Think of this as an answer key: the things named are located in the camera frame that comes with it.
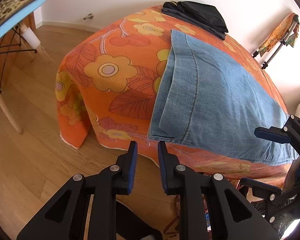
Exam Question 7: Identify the orange patterned scarf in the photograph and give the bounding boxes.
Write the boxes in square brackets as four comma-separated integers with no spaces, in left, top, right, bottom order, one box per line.
[258,13,300,57]

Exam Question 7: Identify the door stopper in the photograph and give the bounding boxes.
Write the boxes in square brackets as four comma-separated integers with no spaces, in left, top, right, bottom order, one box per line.
[83,13,94,20]

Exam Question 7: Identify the orange floral bedspread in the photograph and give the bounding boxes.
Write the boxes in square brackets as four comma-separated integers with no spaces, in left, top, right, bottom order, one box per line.
[56,6,292,186]

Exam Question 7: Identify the black folded clothes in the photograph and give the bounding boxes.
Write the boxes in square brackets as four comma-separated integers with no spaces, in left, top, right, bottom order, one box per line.
[161,1,229,40]

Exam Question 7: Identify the blue denim pants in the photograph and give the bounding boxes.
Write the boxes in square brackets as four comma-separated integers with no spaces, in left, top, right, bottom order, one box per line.
[148,30,298,166]

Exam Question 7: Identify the silver tripod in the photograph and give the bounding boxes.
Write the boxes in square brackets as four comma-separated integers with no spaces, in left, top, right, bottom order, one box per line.
[253,23,296,69]

